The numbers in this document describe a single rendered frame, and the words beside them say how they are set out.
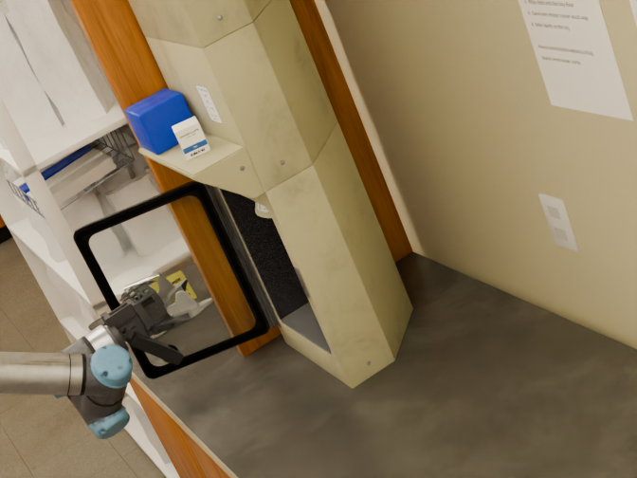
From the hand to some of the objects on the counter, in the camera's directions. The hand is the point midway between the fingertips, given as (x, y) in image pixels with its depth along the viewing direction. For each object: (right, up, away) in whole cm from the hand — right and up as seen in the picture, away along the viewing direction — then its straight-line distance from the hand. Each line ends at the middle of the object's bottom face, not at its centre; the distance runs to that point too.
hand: (202, 291), depth 239 cm
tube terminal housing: (+33, -11, +22) cm, 41 cm away
